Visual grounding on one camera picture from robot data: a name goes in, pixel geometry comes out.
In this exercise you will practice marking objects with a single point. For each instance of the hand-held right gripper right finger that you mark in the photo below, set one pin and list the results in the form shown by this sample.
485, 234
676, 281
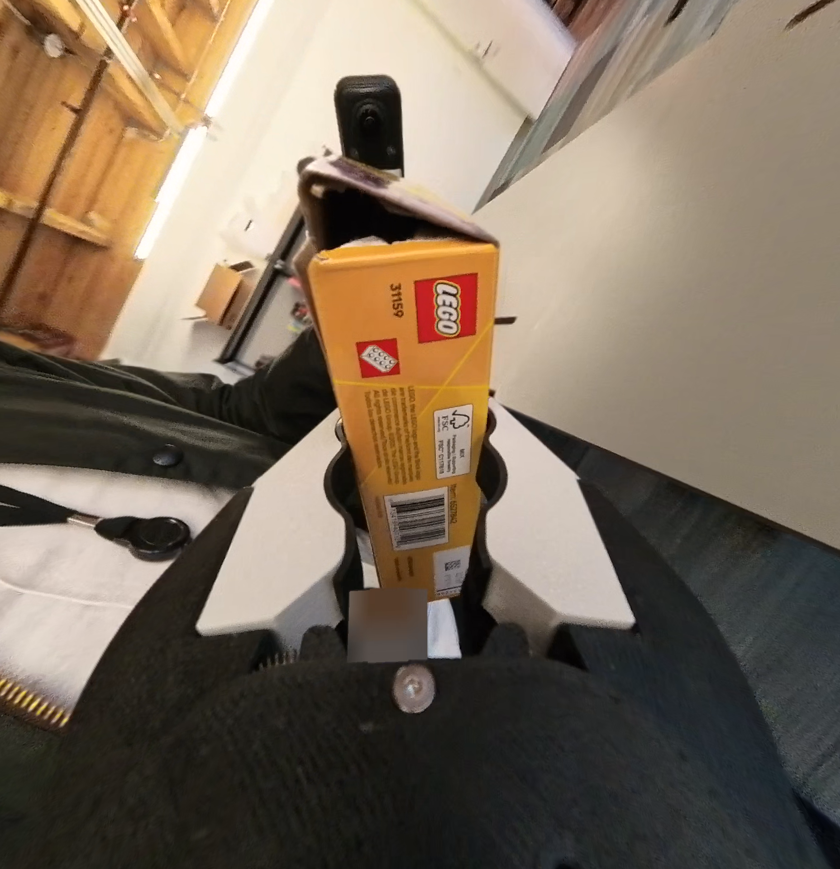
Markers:
556, 557

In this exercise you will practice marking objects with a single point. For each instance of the brown cardboard box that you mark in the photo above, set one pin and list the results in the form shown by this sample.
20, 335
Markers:
220, 292

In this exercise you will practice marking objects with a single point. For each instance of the black vertical pipe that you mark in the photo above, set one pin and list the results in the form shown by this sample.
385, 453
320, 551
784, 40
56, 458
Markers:
53, 170

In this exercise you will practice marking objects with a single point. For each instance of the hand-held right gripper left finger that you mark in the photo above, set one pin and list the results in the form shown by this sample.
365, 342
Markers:
270, 557

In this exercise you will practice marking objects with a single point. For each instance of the person's dark jacket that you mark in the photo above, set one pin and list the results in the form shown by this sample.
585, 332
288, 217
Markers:
121, 421

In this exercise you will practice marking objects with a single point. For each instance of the fluorescent ceiling light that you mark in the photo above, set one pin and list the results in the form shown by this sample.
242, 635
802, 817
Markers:
182, 156

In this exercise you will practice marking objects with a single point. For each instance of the person's white shirt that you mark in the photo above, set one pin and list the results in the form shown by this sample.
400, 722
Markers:
87, 611

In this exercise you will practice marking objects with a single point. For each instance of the yellow spider-print toy box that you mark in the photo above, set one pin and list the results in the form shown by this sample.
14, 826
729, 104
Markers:
406, 326

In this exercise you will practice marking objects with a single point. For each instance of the black shelving rack with goods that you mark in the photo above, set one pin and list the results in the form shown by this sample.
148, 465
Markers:
257, 299

